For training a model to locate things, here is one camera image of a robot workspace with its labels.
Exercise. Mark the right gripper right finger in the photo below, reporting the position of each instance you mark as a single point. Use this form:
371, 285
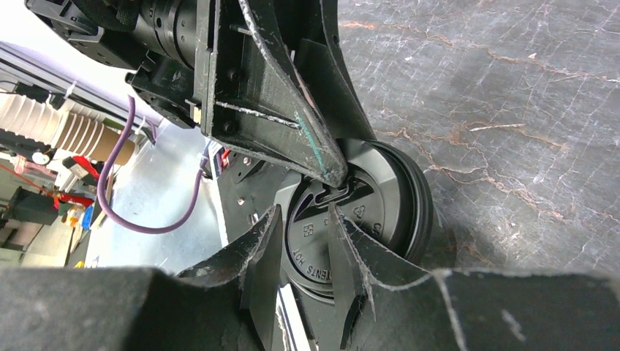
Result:
383, 302

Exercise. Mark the paper cup stack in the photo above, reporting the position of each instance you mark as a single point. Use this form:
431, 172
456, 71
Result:
63, 130

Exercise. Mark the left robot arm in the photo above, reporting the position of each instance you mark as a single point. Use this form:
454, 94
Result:
101, 30

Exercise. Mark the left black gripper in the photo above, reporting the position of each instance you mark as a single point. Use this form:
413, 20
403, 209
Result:
263, 78

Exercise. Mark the black paper coffee cup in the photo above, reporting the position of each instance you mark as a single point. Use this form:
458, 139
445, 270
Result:
416, 216

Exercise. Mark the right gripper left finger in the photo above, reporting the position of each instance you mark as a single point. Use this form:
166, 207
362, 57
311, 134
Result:
227, 302

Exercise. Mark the black plastic cup lid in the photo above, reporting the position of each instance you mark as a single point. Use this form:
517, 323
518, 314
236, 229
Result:
368, 196

